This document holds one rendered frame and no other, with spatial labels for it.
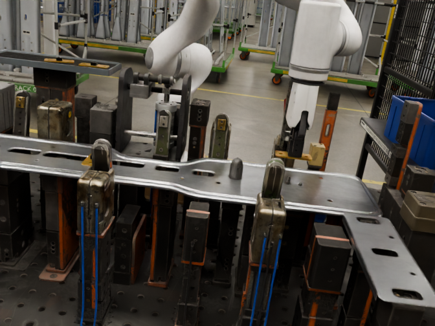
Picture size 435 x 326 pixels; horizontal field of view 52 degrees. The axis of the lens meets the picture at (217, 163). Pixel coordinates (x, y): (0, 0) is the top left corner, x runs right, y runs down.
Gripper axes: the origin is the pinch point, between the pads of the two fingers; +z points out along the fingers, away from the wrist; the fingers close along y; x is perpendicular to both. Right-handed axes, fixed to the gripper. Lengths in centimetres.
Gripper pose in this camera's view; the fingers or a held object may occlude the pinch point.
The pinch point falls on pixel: (295, 146)
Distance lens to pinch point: 103.4
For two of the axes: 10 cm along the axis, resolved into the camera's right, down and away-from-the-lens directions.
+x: 9.9, 1.2, -0.2
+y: -0.6, 3.6, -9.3
